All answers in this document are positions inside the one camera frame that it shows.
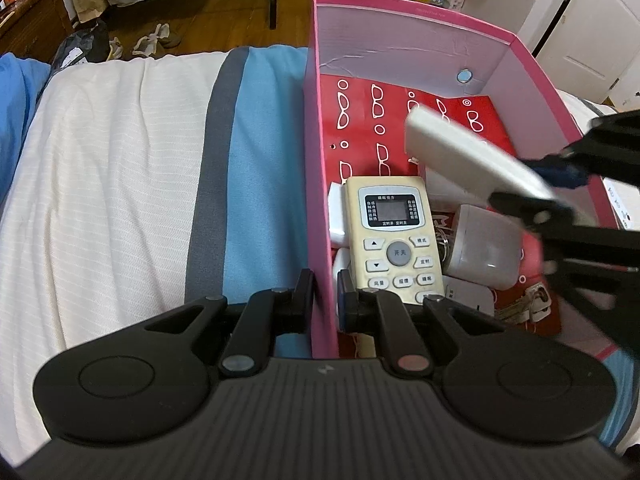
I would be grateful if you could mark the beige remote control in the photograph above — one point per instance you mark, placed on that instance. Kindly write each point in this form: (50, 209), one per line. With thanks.
(395, 220)

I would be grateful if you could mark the blue cloth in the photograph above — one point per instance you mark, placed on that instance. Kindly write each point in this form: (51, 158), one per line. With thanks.
(20, 110)

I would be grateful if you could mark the white door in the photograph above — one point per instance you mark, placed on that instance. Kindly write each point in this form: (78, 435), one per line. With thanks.
(585, 35)

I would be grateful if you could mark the white flat device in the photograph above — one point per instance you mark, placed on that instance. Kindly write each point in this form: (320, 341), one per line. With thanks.
(467, 297)

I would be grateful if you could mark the black plastic bag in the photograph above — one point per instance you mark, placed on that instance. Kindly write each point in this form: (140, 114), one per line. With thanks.
(80, 45)

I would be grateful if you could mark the white power adapter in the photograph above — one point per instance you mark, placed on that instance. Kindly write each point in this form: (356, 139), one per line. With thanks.
(337, 210)

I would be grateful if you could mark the red bag with glasses print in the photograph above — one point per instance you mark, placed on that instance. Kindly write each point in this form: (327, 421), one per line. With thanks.
(395, 125)

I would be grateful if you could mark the white printed box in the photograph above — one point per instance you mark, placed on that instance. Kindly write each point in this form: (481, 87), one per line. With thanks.
(622, 205)

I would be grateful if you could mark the white rounded charger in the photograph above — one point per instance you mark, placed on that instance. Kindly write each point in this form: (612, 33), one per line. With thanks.
(341, 262)

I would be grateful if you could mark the white remote control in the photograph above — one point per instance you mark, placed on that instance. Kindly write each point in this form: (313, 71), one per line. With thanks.
(465, 152)

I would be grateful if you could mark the pink cardboard box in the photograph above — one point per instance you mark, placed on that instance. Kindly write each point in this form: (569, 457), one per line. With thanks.
(320, 210)

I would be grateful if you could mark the striped white blue bed sheet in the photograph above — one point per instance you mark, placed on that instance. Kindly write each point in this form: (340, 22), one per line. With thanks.
(125, 185)

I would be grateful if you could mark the white plug clip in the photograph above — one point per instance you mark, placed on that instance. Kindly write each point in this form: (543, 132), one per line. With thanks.
(537, 302)

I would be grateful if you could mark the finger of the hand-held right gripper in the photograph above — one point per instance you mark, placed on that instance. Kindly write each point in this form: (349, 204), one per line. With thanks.
(567, 172)
(530, 212)

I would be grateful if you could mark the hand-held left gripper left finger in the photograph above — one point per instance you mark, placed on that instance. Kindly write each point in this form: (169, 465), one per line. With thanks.
(306, 300)

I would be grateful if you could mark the wooden cabinet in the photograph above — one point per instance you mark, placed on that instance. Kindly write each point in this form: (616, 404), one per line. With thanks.
(30, 25)

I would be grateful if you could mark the white cube device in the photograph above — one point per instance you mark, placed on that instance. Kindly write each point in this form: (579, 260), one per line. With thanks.
(482, 247)

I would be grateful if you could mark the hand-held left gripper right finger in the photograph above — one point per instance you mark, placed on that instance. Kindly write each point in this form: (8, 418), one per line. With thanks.
(342, 305)

